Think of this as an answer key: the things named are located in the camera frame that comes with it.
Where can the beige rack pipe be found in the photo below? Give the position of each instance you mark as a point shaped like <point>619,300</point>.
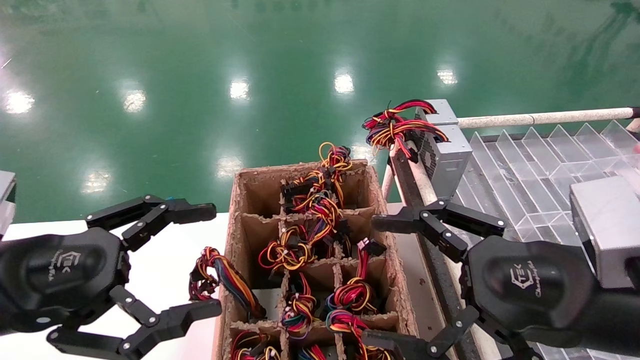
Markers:
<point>422,182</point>
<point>540,118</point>

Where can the white rack leg pipe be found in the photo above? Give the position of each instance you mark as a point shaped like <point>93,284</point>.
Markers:
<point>388,182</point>

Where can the black pipe joint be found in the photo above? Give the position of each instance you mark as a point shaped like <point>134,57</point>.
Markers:
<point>635,113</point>

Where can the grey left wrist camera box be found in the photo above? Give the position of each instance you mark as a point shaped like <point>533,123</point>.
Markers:
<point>6,200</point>

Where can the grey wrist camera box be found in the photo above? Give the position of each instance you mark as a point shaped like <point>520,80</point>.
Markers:
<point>6,200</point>
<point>610,225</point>

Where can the beige lower rack board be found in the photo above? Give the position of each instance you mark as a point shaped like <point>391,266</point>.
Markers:
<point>412,280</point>

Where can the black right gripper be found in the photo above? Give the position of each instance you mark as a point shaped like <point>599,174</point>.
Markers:
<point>530,285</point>

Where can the clear acrylic divider tray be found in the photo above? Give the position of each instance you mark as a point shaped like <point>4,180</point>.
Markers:
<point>530,170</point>

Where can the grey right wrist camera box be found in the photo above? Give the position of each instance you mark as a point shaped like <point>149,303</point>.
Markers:
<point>610,225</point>

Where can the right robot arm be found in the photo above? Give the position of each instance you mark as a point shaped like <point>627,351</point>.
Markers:
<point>620,320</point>

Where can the brown cardboard divider box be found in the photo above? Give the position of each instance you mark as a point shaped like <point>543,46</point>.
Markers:
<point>252,192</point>

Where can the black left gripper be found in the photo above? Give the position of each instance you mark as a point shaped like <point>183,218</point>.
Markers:
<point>60,270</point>

